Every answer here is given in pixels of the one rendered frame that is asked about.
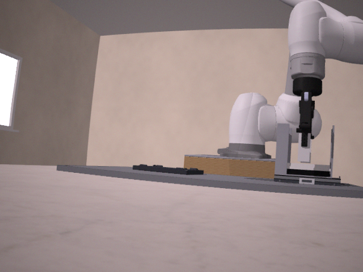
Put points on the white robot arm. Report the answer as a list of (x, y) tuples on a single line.
[(316, 32)]

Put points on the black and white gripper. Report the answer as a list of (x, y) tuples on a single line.
[(306, 87)]

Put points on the black well plate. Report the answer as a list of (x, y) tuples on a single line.
[(308, 172)]

